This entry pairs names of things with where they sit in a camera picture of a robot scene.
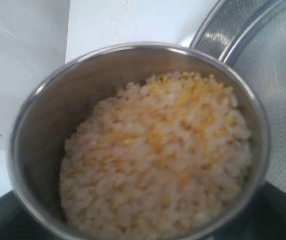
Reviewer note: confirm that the white backdrop curtain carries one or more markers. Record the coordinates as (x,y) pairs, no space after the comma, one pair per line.
(33,36)

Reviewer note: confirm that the stainless steel cup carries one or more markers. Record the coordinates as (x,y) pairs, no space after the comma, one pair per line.
(66,97)

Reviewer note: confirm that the yellow grain mixture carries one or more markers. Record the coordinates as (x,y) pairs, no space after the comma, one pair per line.
(156,160)

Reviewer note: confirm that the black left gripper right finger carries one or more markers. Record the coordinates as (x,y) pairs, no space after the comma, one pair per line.
(267,216)

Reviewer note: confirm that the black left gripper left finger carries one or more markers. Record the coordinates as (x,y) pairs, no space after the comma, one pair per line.
(17,224)

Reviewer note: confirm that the round steel mesh sieve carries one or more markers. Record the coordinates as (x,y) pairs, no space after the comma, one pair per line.
(250,37)

